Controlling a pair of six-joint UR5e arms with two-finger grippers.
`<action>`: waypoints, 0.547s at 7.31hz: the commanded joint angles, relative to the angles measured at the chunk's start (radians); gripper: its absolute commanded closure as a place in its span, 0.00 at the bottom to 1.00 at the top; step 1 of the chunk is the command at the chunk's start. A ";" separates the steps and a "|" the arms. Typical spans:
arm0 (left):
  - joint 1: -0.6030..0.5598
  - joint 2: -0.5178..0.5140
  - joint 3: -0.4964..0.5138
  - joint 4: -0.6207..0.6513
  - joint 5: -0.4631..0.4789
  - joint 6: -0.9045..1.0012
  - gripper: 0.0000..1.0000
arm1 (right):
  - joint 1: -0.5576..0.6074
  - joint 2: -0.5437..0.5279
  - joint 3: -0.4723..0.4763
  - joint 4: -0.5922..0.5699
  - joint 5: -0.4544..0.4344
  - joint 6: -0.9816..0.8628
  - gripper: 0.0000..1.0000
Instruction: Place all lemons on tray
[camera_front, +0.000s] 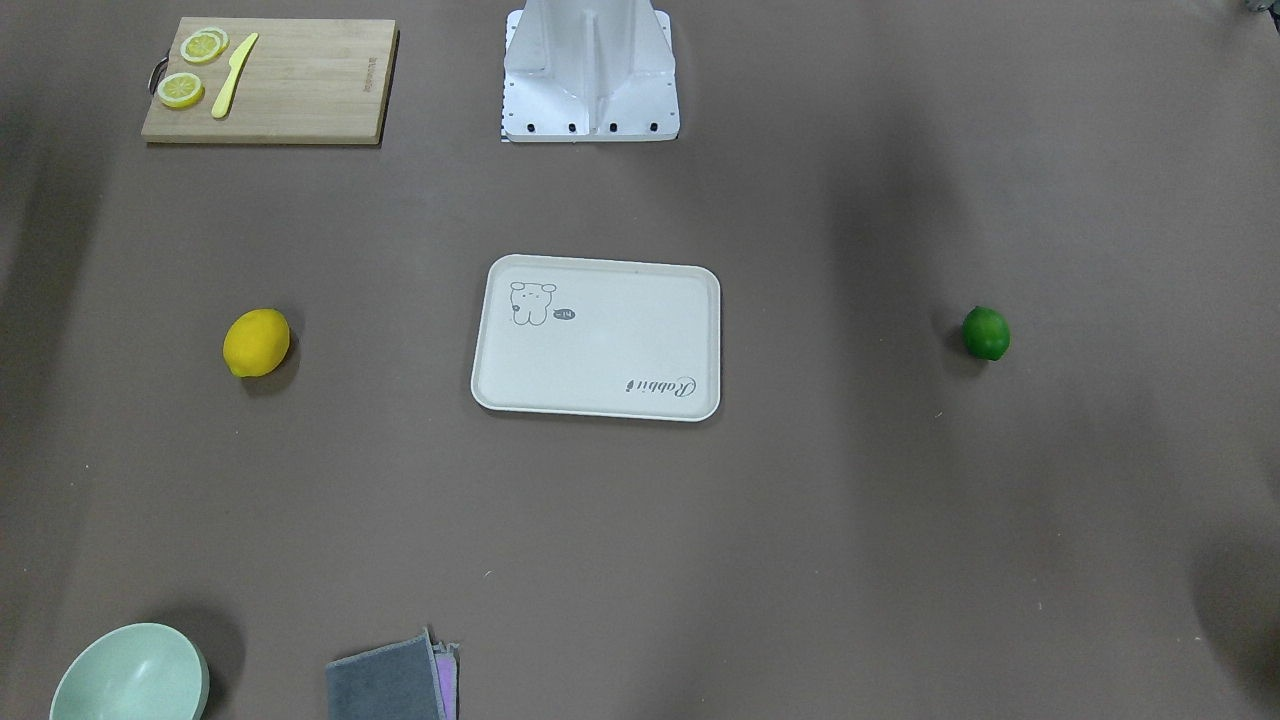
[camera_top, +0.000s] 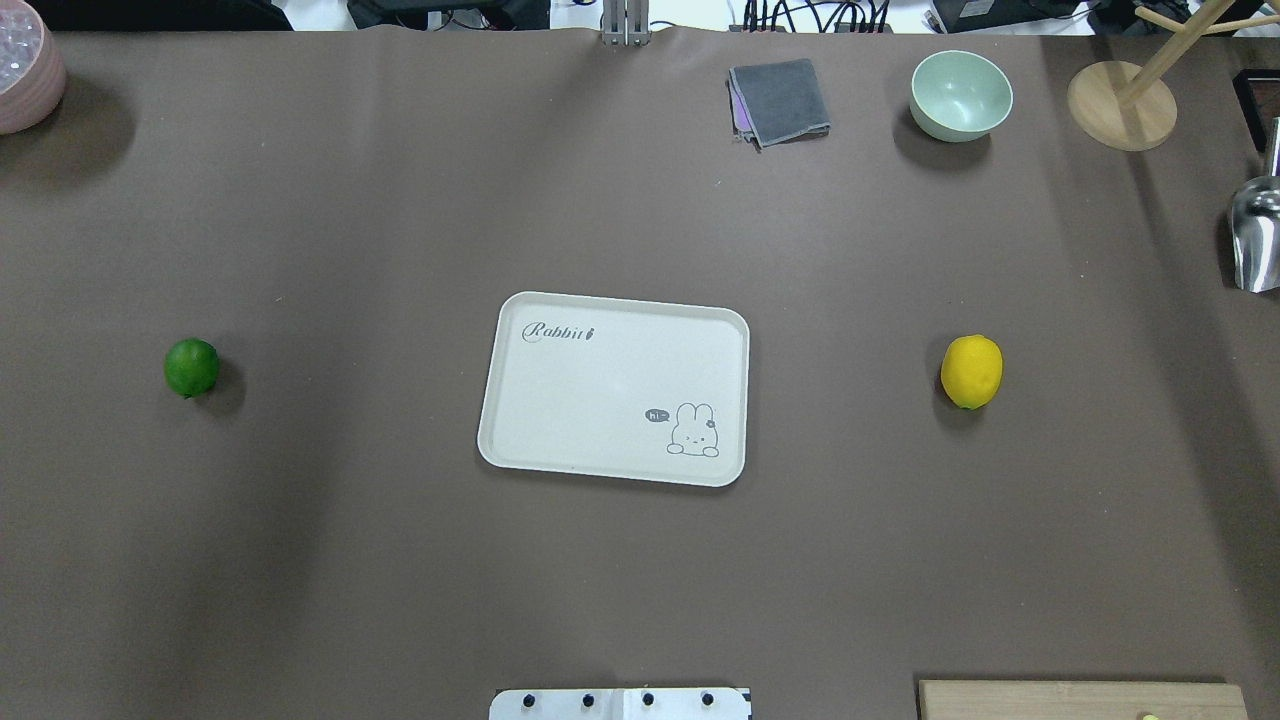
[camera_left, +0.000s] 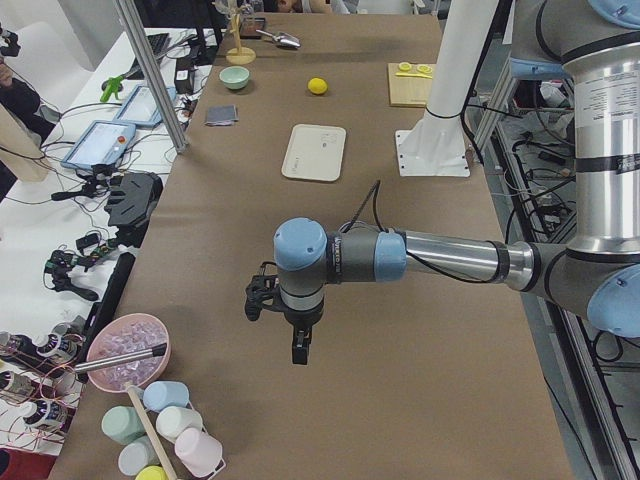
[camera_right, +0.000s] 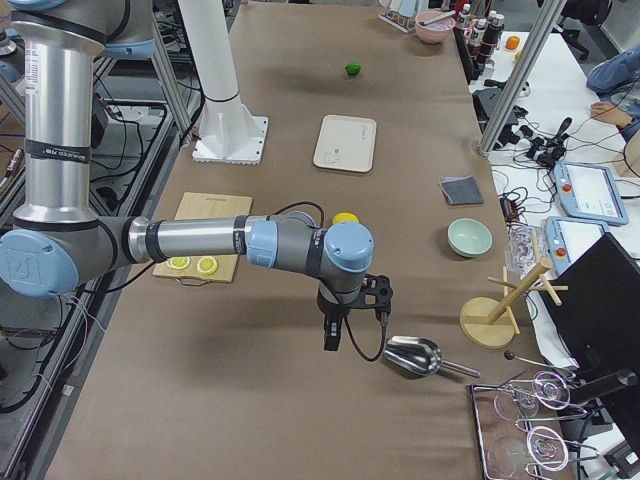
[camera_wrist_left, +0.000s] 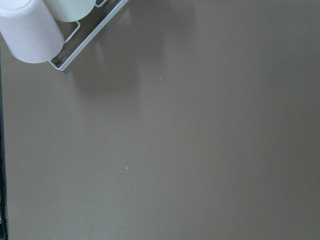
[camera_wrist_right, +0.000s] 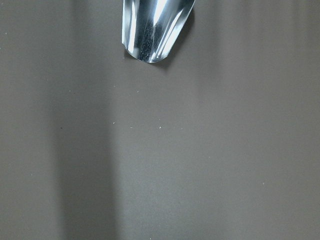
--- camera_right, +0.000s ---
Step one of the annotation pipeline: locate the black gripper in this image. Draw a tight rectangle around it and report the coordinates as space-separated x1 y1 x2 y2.
317 285 361 351

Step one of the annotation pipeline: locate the green lemon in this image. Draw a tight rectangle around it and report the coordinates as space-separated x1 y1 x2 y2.
344 61 362 77

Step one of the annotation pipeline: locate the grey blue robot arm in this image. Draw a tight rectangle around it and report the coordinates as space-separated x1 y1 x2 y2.
1 1 390 351

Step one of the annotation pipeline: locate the cream plastic tray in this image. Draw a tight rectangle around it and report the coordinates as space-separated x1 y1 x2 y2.
313 114 377 173

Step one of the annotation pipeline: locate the person's hand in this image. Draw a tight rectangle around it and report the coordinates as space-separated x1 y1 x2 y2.
590 101 633 128

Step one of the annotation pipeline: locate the metal scoop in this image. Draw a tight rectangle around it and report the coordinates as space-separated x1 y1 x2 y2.
383 335 481 378

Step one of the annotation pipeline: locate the yellow lemon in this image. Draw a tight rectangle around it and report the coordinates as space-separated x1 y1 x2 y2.
332 212 360 225

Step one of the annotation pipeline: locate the right lemon slice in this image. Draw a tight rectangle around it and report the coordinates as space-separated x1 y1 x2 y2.
196 256 219 276

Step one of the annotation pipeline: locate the lemon slice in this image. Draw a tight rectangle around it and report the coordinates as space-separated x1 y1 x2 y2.
166 256 191 271
196 256 219 276

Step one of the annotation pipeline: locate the wooden mug tree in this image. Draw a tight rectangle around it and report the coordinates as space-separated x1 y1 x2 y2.
459 230 569 349

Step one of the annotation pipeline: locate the mint green bowl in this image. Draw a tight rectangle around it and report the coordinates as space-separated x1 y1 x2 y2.
447 218 493 258

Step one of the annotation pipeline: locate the left lemon slice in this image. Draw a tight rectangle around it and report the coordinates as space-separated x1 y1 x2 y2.
166 256 191 271

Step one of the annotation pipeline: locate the grey folded cloth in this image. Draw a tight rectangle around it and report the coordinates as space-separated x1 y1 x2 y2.
439 176 484 206

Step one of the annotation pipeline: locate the wooden cutting board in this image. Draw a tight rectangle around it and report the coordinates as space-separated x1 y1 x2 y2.
152 192 253 285

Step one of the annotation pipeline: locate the clear plastic container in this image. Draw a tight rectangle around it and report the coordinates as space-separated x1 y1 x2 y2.
505 226 547 278

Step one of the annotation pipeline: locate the lower teach pendant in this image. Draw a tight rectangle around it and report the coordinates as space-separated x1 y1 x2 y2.
544 216 610 275

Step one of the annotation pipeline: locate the teach pendant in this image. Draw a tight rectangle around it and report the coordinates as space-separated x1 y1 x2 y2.
553 161 629 226
544 216 610 275

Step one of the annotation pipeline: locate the black monitor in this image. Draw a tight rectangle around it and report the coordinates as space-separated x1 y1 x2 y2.
544 233 639 380

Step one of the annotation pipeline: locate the upper teach pendant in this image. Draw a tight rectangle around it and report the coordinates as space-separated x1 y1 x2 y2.
553 161 629 226

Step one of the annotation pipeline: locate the pink bowl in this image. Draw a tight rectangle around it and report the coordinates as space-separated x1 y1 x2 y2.
415 10 456 45

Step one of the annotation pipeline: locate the orange fruit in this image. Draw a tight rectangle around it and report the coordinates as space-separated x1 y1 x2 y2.
504 35 520 51

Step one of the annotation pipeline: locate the dark bottle with white cap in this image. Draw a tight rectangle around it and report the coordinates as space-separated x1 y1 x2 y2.
477 13 504 65

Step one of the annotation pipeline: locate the black camera cable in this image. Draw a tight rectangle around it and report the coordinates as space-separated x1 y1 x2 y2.
341 308 391 363

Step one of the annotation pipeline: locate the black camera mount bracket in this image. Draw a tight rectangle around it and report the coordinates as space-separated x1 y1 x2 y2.
352 274 393 314

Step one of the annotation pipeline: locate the black wire dish rack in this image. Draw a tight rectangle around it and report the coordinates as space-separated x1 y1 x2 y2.
466 369 636 480

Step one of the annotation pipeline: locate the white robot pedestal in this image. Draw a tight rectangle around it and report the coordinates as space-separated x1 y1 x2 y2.
179 0 269 165

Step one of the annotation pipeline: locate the aluminium frame post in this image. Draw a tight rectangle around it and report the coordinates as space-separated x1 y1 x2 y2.
478 0 566 157

